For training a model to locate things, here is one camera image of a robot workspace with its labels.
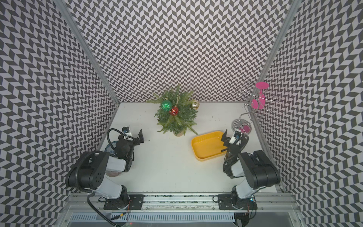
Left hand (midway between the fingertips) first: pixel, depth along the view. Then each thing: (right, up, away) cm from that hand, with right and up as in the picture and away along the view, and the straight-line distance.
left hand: (134, 131), depth 91 cm
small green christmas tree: (+30, +5, -16) cm, 34 cm away
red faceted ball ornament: (+28, +13, -21) cm, 37 cm away
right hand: (+64, -1, -4) cm, 64 cm away
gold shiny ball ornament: (+39, +16, -14) cm, 45 cm away
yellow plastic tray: (+49, -10, +1) cm, 50 cm away
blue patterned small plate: (-15, -11, -4) cm, 19 cm away
